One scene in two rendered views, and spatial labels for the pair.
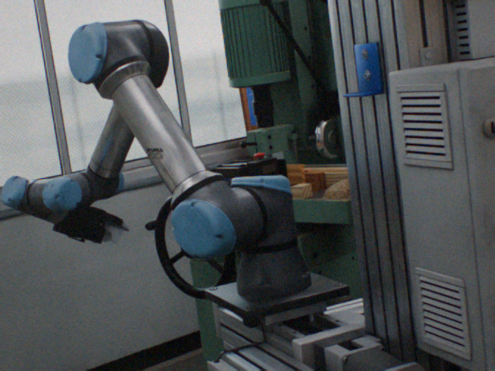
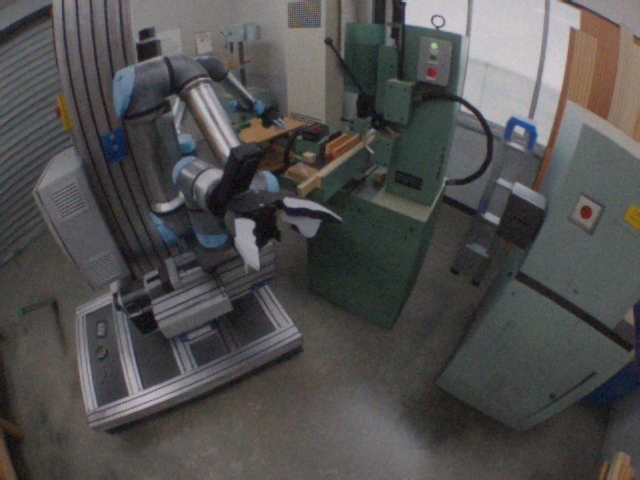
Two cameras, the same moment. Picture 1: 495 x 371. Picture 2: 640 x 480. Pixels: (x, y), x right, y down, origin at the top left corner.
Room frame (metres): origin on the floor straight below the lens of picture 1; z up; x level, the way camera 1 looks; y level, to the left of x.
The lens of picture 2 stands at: (2.18, -1.30, 1.49)
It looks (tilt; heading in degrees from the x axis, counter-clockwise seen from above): 42 degrees down; 79
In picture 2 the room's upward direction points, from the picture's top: straight up
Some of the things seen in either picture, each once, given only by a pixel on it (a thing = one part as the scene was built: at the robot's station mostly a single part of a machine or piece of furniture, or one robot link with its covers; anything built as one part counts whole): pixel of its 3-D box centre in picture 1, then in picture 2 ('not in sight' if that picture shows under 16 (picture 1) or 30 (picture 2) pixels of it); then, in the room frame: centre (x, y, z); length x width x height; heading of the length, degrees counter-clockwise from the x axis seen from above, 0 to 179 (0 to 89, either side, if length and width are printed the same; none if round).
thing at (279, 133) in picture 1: (272, 142); (365, 127); (2.62, -0.11, 1.03); 0.14 x 0.07 x 0.09; 136
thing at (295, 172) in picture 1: (281, 178); (336, 146); (2.49, -0.11, 0.94); 0.16 x 0.02 x 0.08; 46
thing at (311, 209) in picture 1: (272, 205); (330, 157); (2.47, -0.08, 0.87); 0.61 x 0.30 x 0.06; 46
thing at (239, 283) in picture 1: (271, 263); not in sight; (1.80, -0.04, 0.87); 0.15 x 0.15 x 0.10
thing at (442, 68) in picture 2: not in sight; (434, 60); (2.74, -0.42, 1.40); 0.10 x 0.06 x 0.16; 136
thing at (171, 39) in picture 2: not in sight; (159, 48); (0.96, 2.44, 1.48); 0.64 x 0.02 x 0.46; 37
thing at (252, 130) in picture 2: not in sight; (263, 145); (2.15, 1.41, 0.32); 0.66 x 0.57 x 0.64; 36
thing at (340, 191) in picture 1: (347, 187); (302, 170); (2.31, -0.27, 0.92); 0.14 x 0.09 x 0.04; 136
